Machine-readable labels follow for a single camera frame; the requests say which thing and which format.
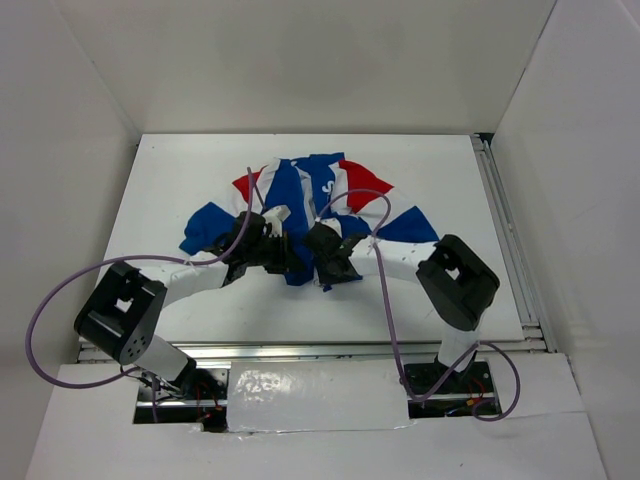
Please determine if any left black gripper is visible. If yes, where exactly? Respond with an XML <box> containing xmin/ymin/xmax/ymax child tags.
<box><xmin>245</xmin><ymin>230</ymin><xmax>305</xmax><ymax>274</ymax></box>

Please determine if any red white blue jacket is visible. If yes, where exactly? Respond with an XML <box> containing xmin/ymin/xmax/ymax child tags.
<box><xmin>178</xmin><ymin>152</ymin><xmax>441</xmax><ymax>294</ymax></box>

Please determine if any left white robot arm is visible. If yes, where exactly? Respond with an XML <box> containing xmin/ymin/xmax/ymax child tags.
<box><xmin>74</xmin><ymin>205</ymin><xmax>304</xmax><ymax>399</ymax></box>

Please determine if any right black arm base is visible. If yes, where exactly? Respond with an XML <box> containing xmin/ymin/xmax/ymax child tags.
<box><xmin>404</xmin><ymin>361</ymin><xmax>502</xmax><ymax>419</ymax></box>

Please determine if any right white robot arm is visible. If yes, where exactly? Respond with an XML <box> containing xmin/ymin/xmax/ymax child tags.
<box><xmin>303</xmin><ymin>220</ymin><xmax>500</xmax><ymax>392</ymax></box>

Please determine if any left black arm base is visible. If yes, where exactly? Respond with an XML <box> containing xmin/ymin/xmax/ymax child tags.
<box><xmin>133</xmin><ymin>368</ymin><xmax>230</xmax><ymax>433</ymax></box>

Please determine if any white taped cover panel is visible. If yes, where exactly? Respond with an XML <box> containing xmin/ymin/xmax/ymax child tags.
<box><xmin>227</xmin><ymin>360</ymin><xmax>411</xmax><ymax>433</ymax></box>

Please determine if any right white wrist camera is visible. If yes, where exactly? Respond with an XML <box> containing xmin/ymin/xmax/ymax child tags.
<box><xmin>316</xmin><ymin>218</ymin><xmax>342</xmax><ymax>236</ymax></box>

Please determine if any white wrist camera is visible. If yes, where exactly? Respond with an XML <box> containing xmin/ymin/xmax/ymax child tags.
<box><xmin>316</xmin><ymin>218</ymin><xmax>342</xmax><ymax>236</ymax></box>
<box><xmin>261</xmin><ymin>205</ymin><xmax>290</xmax><ymax>237</ymax></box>

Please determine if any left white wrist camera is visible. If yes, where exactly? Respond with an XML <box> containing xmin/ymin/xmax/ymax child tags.
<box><xmin>261</xmin><ymin>205</ymin><xmax>290</xmax><ymax>237</ymax></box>

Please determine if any aluminium front rail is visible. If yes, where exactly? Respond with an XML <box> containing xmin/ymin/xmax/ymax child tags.
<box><xmin>77</xmin><ymin>340</ymin><xmax>451</xmax><ymax>362</ymax></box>

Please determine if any aluminium rail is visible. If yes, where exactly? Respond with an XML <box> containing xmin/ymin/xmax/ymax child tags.
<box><xmin>470</xmin><ymin>133</ymin><xmax>558</xmax><ymax>353</ymax></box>
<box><xmin>77</xmin><ymin>340</ymin><xmax>451</xmax><ymax>362</ymax></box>

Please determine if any aluminium right side rail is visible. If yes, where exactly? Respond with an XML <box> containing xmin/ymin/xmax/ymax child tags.
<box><xmin>470</xmin><ymin>133</ymin><xmax>558</xmax><ymax>353</ymax></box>

